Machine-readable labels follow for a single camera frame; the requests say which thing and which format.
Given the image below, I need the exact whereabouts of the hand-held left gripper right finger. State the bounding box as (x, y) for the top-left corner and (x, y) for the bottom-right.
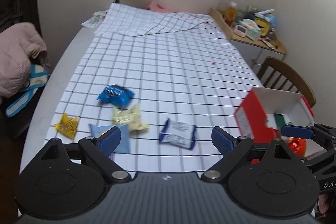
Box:
(201, 126), (301, 183)

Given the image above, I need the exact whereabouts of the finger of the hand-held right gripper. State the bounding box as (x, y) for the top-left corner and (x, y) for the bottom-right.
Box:
(281, 125), (314, 139)

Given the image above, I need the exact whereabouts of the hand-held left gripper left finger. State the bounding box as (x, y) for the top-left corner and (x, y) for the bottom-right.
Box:
(39, 126), (132, 184)

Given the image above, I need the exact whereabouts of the light blue pastry packet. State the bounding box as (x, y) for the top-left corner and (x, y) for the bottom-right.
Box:
(88, 123), (131, 153)

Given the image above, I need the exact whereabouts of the red chips bag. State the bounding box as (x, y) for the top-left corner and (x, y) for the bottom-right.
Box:
(286, 137), (307, 156)

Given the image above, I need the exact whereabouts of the dark green snack packet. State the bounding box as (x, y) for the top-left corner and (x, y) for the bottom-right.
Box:
(273, 114), (292, 132)

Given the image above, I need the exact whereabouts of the pale yellow snack packet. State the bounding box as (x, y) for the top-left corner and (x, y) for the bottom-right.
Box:
(112, 103), (150, 132)

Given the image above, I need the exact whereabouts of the white and blue snack packet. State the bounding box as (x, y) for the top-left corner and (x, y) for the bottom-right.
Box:
(158, 118), (197, 149)

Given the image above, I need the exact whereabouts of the yellow triangular snack packet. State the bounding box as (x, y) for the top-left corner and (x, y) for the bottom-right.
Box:
(54, 113), (80, 138)

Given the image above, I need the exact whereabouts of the red cardboard box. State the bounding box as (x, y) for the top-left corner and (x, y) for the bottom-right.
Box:
(234, 87), (315, 159)

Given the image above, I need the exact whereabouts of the person's right hand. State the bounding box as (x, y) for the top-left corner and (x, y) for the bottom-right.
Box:
(316, 194), (331, 219)

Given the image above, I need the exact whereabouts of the brown wooden chair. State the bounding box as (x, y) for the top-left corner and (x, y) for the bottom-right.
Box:
(256, 56), (317, 107)

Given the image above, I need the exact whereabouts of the white checked tablecloth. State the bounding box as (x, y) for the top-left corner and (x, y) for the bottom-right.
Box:
(46, 3), (265, 173)

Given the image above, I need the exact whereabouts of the wooden corner cabinet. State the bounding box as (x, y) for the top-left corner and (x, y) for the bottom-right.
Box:
(209, 7), (288, 69)

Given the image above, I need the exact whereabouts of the dark chair seat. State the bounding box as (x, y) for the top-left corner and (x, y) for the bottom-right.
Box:
(0, 98), (40, 140)

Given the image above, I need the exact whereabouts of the white kitchen timer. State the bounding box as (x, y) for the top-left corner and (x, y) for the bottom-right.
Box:
(234, 24), (248, 38)

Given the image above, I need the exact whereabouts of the yellow tissue case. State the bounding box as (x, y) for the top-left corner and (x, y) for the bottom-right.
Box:
(253, 17), (271, 35)

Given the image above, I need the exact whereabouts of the white tissue box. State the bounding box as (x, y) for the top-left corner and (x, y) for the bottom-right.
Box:
(243, 19), (260, 41)

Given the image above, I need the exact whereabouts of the plastic-wrapped item by lamp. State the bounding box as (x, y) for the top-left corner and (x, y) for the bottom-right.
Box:
(81, 11), (108, 29)

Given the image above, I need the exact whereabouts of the orange drink bottle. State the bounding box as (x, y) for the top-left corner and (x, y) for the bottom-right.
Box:
(224, 1), (238, 26)

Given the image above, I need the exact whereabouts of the pink padded jacket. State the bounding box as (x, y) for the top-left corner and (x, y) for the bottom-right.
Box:
(0, 22), (49, 105)

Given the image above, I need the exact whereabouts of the pink cloth item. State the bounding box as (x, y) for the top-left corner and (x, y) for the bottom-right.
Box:
(146, 0), (174, 13)

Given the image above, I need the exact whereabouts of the blue and white strap bag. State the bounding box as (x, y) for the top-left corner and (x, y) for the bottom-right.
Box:
(6, 64), (50, 118)

